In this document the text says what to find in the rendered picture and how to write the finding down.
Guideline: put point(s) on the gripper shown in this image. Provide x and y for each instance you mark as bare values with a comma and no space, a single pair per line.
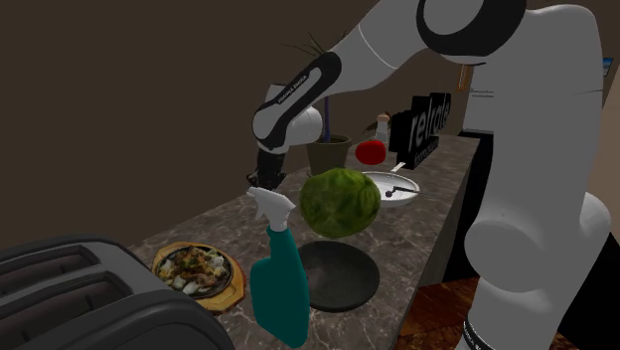
269,169

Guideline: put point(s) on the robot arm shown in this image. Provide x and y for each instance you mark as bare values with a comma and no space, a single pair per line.
528,145

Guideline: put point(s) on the potted plant dark pot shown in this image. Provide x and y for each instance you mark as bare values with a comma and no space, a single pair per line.
329,154

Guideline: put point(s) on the green cabbage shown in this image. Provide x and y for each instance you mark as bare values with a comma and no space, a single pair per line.
339,202

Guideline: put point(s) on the red tomato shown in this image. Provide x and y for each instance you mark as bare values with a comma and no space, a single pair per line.
370,152

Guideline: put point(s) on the teal spray bottle white trigger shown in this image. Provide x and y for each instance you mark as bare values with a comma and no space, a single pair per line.
281,286

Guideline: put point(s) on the white bottle with brown stopper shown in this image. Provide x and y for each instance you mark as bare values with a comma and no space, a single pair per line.
382,128

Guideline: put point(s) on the white frying pan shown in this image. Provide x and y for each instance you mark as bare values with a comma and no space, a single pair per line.
393,186

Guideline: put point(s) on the black round plate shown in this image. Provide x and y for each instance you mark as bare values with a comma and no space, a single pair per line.
339,276

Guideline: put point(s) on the wooden platter with food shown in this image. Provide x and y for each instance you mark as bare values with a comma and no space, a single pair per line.
198,276

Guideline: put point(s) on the black utensil with round end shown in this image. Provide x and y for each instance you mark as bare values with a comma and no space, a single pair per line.
404,190

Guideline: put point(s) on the black block sign pale letters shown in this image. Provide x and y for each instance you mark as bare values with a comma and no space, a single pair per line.
419,131

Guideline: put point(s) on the dark grey toaster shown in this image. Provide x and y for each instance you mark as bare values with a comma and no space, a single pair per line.
92,300

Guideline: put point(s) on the white refrigerator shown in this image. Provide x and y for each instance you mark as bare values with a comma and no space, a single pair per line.
479,102

